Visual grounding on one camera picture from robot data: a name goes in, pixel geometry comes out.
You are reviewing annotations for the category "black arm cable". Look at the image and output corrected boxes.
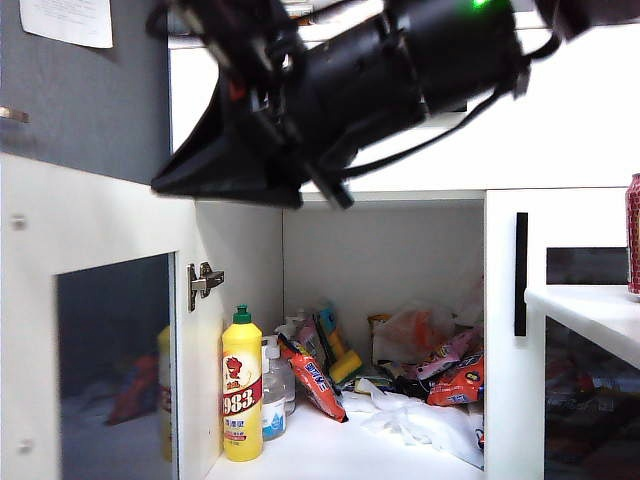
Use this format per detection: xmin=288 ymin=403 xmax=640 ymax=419
xmin=344 ymin=29 xmax=561 ymax=179

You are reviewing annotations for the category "red beverage can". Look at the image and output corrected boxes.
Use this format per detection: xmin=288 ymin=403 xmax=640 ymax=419
xmin=624 ymin=173 xmax=640 ymax=296

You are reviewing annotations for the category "yellow sponge brush blue handle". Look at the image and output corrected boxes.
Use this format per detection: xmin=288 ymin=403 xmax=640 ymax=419
xmin=313 ymin=299 xmax=364 ymax=386

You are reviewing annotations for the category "orange bag blue lettering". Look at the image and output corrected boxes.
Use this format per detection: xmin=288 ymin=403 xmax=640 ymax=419
xmin=277 ymin=333 xmax=350 ymax=425

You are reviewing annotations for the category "green sponge pack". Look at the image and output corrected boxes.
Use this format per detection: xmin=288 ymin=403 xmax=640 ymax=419
xmin=349 ymin=369 xmax=396 ymax=394

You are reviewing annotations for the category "clear pump bottle blue label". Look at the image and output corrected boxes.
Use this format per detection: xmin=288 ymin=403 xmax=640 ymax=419
xmin=260 ymin=335 xmax=290 ymax=442

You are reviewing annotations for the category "orange cartoon snack bag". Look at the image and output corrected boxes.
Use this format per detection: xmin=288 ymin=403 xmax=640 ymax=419
xmin=427 ymin=352 xmax=485 ymax=409

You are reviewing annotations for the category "white crumpled plastic bag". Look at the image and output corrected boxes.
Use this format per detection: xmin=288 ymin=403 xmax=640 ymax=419
xmin=342 ymin=377 xmax=485 ymax=469

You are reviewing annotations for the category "pink snack bag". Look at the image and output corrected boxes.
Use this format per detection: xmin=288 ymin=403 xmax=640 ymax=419
xmin=414 ymin=327 xmax=484 ymax=381

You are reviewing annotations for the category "black door handle bar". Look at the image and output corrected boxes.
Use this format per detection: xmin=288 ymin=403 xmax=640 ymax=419
xmin=514 ymin=212 xmax=529 ymax=337

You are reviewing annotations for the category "white glass cabinet door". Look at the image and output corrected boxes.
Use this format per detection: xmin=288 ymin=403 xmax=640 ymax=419
xmin=483 ymin=188 xmax=640 ymax=480
xmin=0 ymin=152 xmax=226 ymax=480

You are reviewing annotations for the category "white paper sheet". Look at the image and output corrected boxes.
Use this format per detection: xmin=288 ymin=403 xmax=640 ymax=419
xmin=18 ymin=0 xmax=114 ymax=50

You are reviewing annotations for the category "metal door hinge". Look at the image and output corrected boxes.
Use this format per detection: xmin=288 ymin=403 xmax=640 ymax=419
xmin=187 ymin=261 xmax=225 ymax=313

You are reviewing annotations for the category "black snack packet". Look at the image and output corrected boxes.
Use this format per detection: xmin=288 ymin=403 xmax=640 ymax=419
xmin=394 ymin=374 xmax=431 ymax=401

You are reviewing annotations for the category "white cabinet drawer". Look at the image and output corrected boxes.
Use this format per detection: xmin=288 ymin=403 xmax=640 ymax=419
xmin=169 ymin=22 xmax=640 ymax=194

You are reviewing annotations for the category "translucent plastic bag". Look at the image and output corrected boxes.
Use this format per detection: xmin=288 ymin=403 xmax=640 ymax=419
xmin=372 ymin=302 xmax=459 ymax=366

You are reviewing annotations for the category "pink refill pouch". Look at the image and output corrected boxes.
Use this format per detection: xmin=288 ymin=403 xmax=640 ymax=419
xmin=294 ymin=313 xmax=324 ymax=366

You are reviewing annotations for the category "clear pump bottle plain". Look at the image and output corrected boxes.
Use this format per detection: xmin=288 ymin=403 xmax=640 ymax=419
xmin=279 ymin=349 xmax=298 ymax=417

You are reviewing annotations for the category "white cabinet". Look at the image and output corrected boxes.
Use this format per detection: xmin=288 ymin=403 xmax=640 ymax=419
xmin=168 ymin=19 xmax=640 ymax=480

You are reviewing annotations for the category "white pump bottle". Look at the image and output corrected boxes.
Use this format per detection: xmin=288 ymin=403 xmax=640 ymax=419
xmin=274 ymin=309 xmax=307 ymax=346

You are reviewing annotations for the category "grey room door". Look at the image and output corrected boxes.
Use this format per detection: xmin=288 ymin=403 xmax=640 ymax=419
xmin=0 ymin=0 xmax=174 ymax=186

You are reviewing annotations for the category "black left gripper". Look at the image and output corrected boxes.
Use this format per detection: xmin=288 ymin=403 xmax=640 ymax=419
xmin=151 ymin=19 xmax=354 ymax=210

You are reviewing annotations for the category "yellow detergent bottle green cap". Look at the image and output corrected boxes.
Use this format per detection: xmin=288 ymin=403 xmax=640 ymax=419
xmin=221 ymin=303 xmax=265 ymax=464

